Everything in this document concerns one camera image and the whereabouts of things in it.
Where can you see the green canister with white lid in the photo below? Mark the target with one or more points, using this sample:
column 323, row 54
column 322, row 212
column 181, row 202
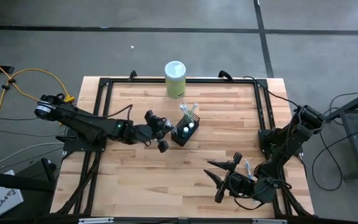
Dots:
column 176, row 84

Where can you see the black metal stand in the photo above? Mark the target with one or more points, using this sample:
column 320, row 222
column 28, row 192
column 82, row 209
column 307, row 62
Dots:
column 348, row 105

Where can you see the black aluminium table frame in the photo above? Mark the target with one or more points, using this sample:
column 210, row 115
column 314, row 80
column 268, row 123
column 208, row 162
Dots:
column 135, row 80

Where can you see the white toothbrush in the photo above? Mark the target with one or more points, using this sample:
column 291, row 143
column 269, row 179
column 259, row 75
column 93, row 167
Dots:
column 182, row 108

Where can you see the silver metal bracket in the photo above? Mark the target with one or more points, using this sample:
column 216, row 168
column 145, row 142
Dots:
column 269, row 221
column 95, row 221

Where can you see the teal toothpaste tube white cap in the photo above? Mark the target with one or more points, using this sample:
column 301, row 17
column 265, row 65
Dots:
column 185, row 129
column 191, row 125

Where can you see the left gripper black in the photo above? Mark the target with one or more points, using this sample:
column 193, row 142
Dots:
column 149, row 133

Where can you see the green toothbrush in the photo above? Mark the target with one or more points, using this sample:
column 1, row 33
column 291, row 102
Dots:
column 194, row 108

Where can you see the black tripod stand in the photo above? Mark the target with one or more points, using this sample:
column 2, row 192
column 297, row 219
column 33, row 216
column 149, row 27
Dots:
column 11, row 183

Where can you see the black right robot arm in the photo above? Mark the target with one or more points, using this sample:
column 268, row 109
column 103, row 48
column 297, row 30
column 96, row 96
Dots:
column 284, row 149

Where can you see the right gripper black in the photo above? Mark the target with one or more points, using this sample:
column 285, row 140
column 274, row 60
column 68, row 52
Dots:
column 238, row 185

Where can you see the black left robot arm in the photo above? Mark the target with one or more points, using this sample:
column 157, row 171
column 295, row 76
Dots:
column 82, row 123

